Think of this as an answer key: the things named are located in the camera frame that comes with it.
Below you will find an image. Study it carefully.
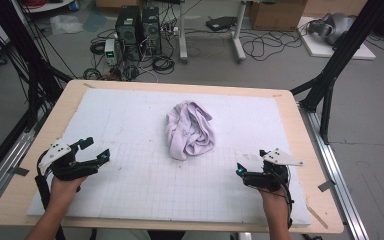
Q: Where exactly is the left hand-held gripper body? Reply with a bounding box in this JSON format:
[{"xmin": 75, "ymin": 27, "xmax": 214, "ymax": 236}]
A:
[{"xmin": 37, "ymin": 139, "xmax": 99, "ymax": 183}]

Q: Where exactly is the slim black computer tower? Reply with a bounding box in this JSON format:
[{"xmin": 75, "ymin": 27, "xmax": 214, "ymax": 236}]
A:
[{"xmin": 141, "ymin": 6, "xmax": 163, "ymax": 56}]

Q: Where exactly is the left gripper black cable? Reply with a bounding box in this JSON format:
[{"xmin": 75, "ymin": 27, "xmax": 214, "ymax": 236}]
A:
[{"xmin": 34, "ymin": 149, "xmax": 68, "ymax": 240}]

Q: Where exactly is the black frame post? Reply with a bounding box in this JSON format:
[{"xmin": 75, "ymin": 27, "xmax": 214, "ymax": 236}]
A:
[{"xmin": 289, "ymin": 0, "xmax": 384, "ymax": 145}]

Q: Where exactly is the white desk leg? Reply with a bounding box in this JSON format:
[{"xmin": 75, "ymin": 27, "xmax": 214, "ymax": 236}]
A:
[
  {"xmin": 178, "ymin": 0, "xmax": 189, "ymax": 64},
  {"xmin": 231, "ymin": 0, "xmax": 248, "ymax": 64}
]

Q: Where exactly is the thin wooden strip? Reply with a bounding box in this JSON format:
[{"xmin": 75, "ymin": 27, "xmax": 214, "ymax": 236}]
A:
[{"xmin": 305, "ymin": 204, "xmax": 329, "ymax": 230}]

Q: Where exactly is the white floor board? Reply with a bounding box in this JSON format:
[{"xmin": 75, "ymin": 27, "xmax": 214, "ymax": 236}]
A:
[{"xmin": 298, "ymin": 16, "xmax": 377, "ymax": 61}]

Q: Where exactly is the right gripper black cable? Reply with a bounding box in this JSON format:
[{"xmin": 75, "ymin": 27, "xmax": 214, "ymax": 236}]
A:
[{"xmin": 269, "ymin": 164, "xmax": 296, "ymax": 231}]

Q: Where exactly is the cardboard box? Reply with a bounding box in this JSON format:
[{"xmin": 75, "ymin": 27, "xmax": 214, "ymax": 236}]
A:
[{"xmin": 249, "ymin": 0, "xmax": 308, "ymax": 32}]

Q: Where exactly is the black flat device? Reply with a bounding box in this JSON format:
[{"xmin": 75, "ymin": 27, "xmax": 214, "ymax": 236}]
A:
[{"xmin": 205, "ymin": 15, "xmax": 238, "ymax": 32}]

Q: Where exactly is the white foam mat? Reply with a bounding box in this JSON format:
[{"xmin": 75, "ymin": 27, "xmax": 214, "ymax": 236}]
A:
[{"xmin": 26, "ymin": 88, "xmax": 312, "ymax": 227}]

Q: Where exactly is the clear plastic bag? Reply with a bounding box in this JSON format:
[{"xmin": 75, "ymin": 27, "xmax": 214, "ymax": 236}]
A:
[{"xmin": 49, "ymin": 13, "xmax": 84, "ymax": 36}]

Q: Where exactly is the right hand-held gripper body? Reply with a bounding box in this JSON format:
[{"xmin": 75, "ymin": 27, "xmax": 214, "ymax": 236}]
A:
[{"xmin": 242, "ymin": 147, "xmax": 304, "ymax": 193}]

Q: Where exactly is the coiled black cable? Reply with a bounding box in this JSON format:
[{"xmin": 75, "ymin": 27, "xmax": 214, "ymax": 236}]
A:
[{"xmin": 152, "ymin": 55, "xmax": 176, "ymax": 76}]

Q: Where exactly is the white power supply unit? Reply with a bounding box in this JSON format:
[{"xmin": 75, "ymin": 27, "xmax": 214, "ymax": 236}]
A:
[{"xmin": 104, "ymin": 38, "xmax": 118, "ymax": 66}]

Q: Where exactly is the grey rounded device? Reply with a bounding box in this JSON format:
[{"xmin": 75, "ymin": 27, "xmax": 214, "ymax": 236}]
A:
[{"xmin": 308, "ymin": 12, "xmax": 356, "ymax": 46}]

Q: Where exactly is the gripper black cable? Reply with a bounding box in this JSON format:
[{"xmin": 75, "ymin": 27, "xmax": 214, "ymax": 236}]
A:
[
  {"xmin": 269, "ymin": 164, "xmax": 296, "ymax": 231},
  {"xmin": 34, "ymin": 149, "xmax": 68, "ymax": 240}
]

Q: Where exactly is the person's right hand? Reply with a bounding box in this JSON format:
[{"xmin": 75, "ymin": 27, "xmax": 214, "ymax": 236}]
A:
[{"xmin": 257, "ymin": 187, "xmax": 292, "ymax": 215}]

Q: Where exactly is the aluminium rail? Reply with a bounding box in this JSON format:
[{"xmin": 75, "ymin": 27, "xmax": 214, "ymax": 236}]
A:
[
  {"xmin": 0, "ymin": 131, "xmax": 36, "ymax": 218},
  {"xmin": 299, "ymin": 106, "xmax": 369, "ymax": 240}
]

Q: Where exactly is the grey tape piece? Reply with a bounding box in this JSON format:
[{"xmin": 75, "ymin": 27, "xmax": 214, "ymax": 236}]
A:
[
  {"xmin": 317, "ymin": 179, "xmax": 337, "ymax": 193},
  {"xmin": 11, "ymin": 166, "xmax": 30, "ymax": 177}
]

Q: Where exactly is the black frame with cables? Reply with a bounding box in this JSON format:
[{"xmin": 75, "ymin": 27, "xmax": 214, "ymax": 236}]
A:
[{"xmin": 0, "ymin": 0, "xmax": 74, "ymax": 189}]

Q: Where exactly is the lilac blanket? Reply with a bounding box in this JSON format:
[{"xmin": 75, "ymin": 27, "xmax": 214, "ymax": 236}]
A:
[{"xmin": 165, "ymin": 100, "xmax": 216, "ymax": 162}]

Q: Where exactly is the large black computer tower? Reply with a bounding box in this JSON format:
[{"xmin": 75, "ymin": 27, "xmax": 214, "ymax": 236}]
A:
[{"xmin": 114, "ymin": 5, "xmax": 143, "ymax": 63}]

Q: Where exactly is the person's left hand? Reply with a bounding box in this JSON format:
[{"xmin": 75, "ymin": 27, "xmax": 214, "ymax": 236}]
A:
[{"xmin": 49, "ymin": 175, "xmax": 88, "ymax": 207}]

